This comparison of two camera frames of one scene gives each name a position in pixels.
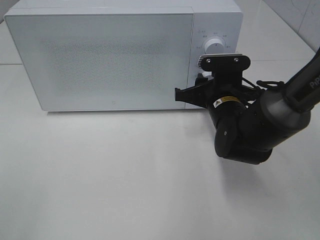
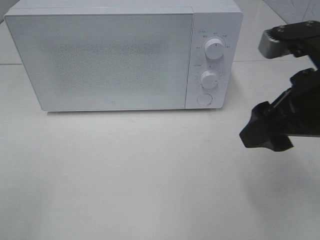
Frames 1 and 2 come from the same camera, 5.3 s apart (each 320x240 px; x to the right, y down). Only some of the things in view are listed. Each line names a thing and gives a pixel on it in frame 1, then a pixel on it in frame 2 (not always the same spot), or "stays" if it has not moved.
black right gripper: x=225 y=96 -> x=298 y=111
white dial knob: x=214 y=46 stays
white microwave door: x=98 y=61 stays
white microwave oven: x=100 y=55 stays
